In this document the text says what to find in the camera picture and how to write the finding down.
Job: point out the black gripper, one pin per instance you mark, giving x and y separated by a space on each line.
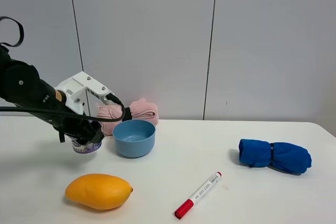
81 132

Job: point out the purple lidded air freshener can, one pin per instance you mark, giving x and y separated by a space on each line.
84 149

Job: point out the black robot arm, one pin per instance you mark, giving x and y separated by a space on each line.
22 86

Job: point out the blue plastic bowl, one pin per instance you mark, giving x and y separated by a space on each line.
134 138

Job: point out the yellow mango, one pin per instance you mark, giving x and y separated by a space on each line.
99 191

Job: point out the pink rolled towel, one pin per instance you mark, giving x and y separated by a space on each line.
137 110

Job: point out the red white marker pen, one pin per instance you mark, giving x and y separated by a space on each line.
195 197

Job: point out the blue rolled cloth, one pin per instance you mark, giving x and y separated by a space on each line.
283 156

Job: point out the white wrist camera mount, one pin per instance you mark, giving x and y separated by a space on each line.
77 85

